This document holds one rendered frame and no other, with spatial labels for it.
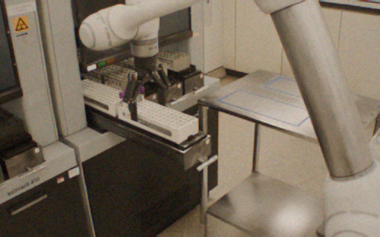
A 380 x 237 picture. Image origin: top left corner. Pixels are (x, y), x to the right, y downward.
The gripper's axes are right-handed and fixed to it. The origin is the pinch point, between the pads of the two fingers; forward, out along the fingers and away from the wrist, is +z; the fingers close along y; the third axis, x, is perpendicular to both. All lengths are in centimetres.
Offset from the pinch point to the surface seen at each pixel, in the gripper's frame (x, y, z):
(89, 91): 30.6, -2.6, -0.5
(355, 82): 2, 229, 60
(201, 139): -21.3, 2.6, 5.2
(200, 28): 27, 62, -13
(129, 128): 3.4, -6.5, 5.4
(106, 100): 18.3, -4.1, -0.5
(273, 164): 12, 116, 86
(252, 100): -18.6, 36.9, 3.9
